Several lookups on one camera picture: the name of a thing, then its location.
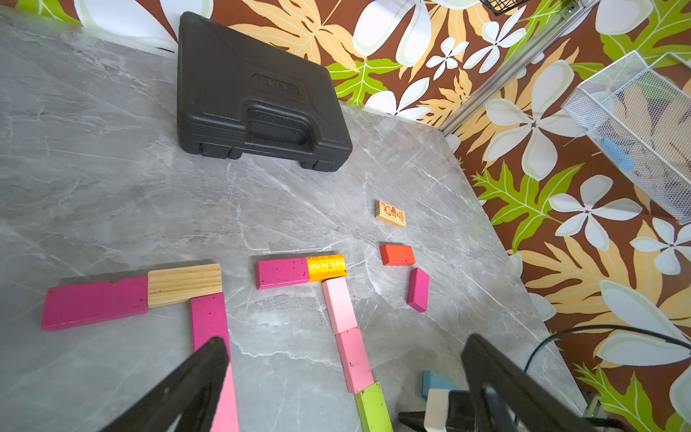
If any black plastic tool case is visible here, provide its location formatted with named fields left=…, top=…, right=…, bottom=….
left=176, top=12, right=353, bottom=172

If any green block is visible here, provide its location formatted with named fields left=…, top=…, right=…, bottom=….
left=354, top=382, right=393, bottom=432

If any magenta block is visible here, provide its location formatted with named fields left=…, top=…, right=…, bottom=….
left=41, top=277, right=149, bottom=331
left=190, top=293, right=231, bottom=358
left=407, top=267, right=430, bottom=312
left=256, top=257, right=310, bottom=290

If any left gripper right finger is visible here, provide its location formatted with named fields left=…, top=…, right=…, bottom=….
left=461, top=334, right=594, bottom=431

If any orange block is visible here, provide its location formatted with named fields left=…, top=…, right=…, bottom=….
left=307, top=255, right=347, bottom=282

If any natural wood block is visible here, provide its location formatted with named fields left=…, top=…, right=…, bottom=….
left=148, top=264, right=222, bottom=308

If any white mesh basket right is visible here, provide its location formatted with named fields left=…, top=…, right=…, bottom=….
left=563, top=51, right=690, bottom=225

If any red block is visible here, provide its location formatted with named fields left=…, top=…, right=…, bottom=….
left=380, top=244, right=417, bottom=266

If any magenta block top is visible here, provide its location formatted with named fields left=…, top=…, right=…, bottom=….
left=256, top=257, right=310, bottom=290

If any monkey picture wood block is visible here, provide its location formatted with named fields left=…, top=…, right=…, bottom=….
left=375, top=200, right=407, bottom=228

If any black wire basket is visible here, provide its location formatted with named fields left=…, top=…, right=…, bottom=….
left=480, top=0, right=529, bottom=16

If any light pink block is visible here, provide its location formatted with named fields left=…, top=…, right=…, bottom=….
left=322, top=277, right=357, bottom=335
left=211, top=364, right=239, bottom=432

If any blue object in basket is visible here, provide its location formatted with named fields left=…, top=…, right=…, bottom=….
left=599, top=138, right=636, bottom=172

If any blue block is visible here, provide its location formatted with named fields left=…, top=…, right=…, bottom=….
left=422, top=371, right=459, bottom=399

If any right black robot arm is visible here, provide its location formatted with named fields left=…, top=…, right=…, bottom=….
left=398, top=389, right=479, bottom=432

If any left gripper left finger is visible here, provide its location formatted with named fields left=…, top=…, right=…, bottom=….
left=104, top=337, right=230, bottom=431

